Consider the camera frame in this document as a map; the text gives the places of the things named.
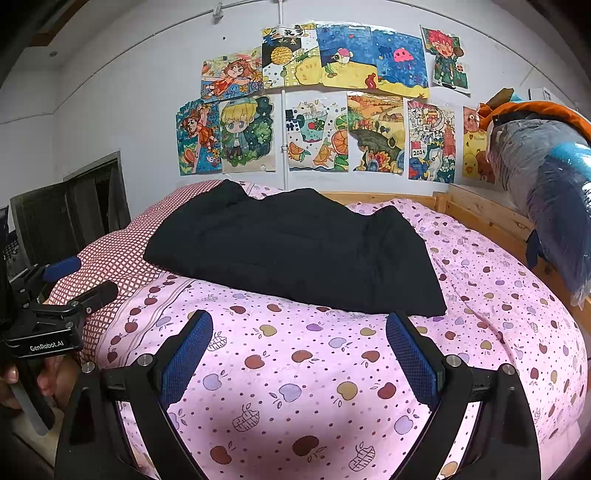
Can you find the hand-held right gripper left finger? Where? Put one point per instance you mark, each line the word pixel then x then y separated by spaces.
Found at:
pixel 187 360

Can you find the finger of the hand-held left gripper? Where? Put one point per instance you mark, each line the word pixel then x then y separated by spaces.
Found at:
pixel 97 293
pixel 62 269

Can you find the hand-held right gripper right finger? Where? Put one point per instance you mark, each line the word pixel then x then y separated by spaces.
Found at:
pixel 411 364

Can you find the black padded jacket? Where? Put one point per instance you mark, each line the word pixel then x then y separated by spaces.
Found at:
pixel 300 249

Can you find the person's left hand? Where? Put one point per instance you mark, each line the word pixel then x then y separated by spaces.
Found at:
pixel 62 376

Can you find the red checked pillow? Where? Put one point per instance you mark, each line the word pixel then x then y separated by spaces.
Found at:
pixel 115 254

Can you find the pink apple-print duvet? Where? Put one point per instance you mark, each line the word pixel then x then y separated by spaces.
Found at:
pixel 323 369

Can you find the orange-haired girl blue drawing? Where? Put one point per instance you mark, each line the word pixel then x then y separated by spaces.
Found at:
pixel 198 136

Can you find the blonde character drawing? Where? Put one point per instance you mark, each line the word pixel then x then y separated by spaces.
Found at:
pixel 244 131

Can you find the plastic-wrapped grey blue bundle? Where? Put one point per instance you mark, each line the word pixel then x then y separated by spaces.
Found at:
pixel 545 184

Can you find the yellow bear drawing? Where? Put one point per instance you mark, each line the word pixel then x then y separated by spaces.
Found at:
pixel 475 147

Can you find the city houses drawing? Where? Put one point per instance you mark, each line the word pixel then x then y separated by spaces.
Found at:
pixel 431 138

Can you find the autumn landscape drawing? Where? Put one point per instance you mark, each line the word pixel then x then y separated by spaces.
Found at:
pixel 374 131

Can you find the ship and fruit drawing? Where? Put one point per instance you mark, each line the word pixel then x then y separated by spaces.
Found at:
pixel 314 131

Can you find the lying orange-haired girl drawing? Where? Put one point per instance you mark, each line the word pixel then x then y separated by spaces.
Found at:
pixel 231 74

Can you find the cardboard box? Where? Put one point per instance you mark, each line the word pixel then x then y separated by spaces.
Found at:
pixel 501 97

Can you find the white air conditioner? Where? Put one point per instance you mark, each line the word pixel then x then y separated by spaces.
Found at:
pixel 545 93

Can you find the pineapple drawing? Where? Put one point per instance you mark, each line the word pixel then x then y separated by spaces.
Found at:
pixel 288 57

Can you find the pink jellyfish drawing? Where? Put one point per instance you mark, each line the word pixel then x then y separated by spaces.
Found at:
pixel 399 57

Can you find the red-haired character drawing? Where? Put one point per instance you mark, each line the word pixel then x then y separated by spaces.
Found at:
pixel 445 57

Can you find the fish drawing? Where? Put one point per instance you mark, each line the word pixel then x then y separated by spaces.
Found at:
pixel 344 53

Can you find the wooden bed frame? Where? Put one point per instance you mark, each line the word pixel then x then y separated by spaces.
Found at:
pixel 485 212

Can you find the white wall pipe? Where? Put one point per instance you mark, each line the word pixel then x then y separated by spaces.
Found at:
pixel 282 180

